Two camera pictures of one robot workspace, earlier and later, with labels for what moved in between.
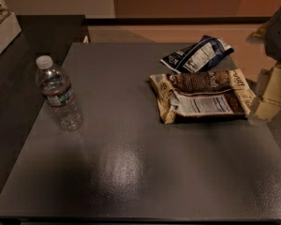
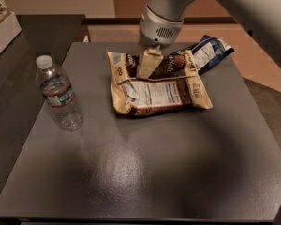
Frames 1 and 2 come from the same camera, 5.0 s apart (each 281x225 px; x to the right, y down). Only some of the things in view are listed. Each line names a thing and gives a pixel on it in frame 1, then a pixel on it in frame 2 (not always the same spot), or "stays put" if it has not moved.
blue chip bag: (198, 55) stays put
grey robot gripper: (280, 37) → (157, 32)
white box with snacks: (5, 27) stays put
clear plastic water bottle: (59, 94) stays put
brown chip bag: (205, 96) → (174, 83)
